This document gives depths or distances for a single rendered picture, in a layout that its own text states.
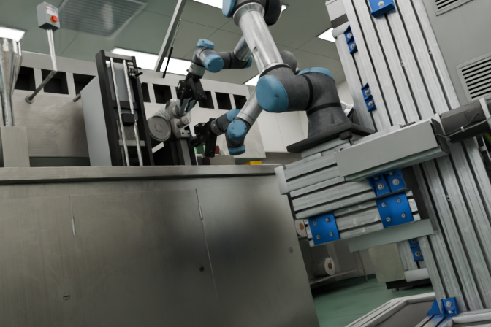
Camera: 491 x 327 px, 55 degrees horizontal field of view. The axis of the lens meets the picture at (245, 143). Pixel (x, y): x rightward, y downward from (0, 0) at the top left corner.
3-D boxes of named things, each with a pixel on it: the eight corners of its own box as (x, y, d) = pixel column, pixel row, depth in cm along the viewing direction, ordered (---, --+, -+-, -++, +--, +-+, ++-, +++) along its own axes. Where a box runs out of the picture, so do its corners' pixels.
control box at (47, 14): (49, 20, 190) (46, -1, 193) (38, 27, 193) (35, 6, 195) (63, 26, 196) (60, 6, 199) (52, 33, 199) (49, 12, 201)
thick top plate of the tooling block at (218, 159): (210, 166, 218) (208, 155, 220) (164, 190, 245) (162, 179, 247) (236, 166, 229) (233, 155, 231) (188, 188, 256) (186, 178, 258)
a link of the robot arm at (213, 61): (232, 56, 198) (223, 47, 206) (208, 56, 193) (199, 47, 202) (230, 74, 202) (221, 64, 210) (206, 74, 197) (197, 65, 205)
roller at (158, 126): (150, 138, 205) (146, 113, 208) (122, 157, 222) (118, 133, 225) (173, 139, 213) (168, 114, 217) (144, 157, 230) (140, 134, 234)
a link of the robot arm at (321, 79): (348, 101, 150) (337, 63, 154) (313, 104, 144) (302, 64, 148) (329, 115, 160) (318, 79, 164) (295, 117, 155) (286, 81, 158)
